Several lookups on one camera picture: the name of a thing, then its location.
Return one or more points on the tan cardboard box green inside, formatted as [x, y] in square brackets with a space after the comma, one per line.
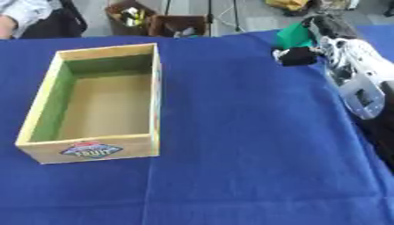
[105, 108]

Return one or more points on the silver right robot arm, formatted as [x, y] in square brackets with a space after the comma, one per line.
[361, 76]

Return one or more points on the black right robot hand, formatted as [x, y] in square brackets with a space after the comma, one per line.
[298, 56]

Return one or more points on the green block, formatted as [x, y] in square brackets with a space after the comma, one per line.
[294, 36]

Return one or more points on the brown cardboard box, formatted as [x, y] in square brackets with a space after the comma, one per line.
[172, 23]

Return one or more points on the person's forearm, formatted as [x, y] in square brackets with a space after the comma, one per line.
[6, 27]

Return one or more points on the person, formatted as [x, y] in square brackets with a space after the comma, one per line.
[25, 11]

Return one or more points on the black tripod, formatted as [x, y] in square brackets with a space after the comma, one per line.
[209, 17]

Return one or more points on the yellow bag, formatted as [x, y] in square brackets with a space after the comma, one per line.
[290, 4]

